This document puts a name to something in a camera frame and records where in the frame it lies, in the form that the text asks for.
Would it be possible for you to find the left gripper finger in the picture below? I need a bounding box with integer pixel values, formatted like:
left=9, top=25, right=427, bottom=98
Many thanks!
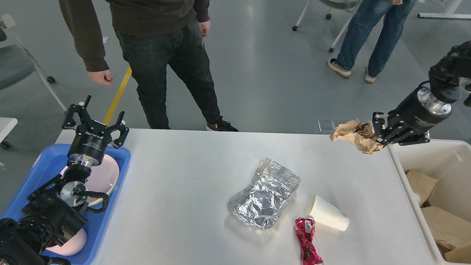
left=61, top=95, right=94, bottom=130
left=105, top=111, right=129, bottom=149

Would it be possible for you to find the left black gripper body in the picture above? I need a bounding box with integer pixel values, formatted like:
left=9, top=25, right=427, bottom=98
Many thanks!
left=67, top=123, right=111, bottom=166

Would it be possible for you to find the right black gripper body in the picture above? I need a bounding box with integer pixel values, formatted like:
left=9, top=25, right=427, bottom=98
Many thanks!
left=388, top=87, right=452, bottom=138

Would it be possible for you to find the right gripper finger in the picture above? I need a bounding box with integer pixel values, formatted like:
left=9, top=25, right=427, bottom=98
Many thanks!
left=381, top=131, right=430, bottom=146
left=372, top=112, right=396, bottom=142

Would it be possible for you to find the brown paper ball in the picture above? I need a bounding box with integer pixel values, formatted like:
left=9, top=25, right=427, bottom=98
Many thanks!
left=329, top=119, right=383, bottom=155

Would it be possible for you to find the pink plate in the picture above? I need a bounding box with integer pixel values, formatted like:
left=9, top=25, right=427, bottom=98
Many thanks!
left=59, top=154, right=120, bottom=207

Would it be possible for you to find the brown paper bag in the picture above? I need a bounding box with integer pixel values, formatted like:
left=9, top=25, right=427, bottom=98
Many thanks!
left=406, top=169, right=439, bottom=207
left=422, top=206, right=471, bottom=264

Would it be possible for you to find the white paper cup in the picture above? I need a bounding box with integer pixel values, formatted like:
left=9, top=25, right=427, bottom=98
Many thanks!
left=412, top=192, right=422, bottom=207
left=307, top=194, right=350, bottom=232

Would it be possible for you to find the pink mug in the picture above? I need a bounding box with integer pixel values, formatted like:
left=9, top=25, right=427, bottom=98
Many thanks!
left=46, top=228, right=87, bottom=256

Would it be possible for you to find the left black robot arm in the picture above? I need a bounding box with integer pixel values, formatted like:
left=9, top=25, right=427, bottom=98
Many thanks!
left=1, top=96, right=129, bottom=265

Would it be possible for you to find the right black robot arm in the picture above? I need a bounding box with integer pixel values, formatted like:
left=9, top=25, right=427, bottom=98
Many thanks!
left=372, top=41, right=471, bottom=146

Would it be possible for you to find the white plastic bin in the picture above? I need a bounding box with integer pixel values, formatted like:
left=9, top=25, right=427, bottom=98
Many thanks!
left=387, top=139, right=471, bottom=265

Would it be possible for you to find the blue plastic tray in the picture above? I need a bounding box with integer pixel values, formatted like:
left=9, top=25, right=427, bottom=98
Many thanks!
left=1, top=143, right=131, bottom=265

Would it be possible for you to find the left clear floor plate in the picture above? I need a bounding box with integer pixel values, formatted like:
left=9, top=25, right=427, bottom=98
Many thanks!
left=318, top=120, right=337, bottom=134

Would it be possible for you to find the white side table left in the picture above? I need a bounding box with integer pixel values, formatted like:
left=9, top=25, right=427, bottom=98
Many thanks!
left=0, top=117, right=18, bottom=150

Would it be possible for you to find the grey chair left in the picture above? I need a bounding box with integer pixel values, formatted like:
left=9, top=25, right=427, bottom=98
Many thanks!
left=0, top=14, right=66, bottom=112

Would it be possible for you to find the person in dark clothes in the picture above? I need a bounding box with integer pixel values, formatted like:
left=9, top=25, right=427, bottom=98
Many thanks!
left=59, top=0, right=237, bottom=131

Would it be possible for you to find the person in blue jeans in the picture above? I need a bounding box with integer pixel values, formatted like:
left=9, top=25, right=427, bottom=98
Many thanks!
left=327, top=0, right=418, bottom=84

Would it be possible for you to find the crushed red can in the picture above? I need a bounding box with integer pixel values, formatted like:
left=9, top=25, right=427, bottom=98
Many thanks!
left=294, top=218, right=324, bottom=265

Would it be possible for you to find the crumpled aluminium foil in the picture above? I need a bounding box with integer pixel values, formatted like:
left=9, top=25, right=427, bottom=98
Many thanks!
left=227, top=158, right=301, bottom=230

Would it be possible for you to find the white chair top right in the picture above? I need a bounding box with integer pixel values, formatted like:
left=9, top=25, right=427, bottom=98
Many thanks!
left=292, top=0, right=363, bottom=53

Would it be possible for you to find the white table frame corner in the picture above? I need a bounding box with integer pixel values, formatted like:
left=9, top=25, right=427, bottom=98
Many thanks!
left=417, top=0, right=471, bottom=20

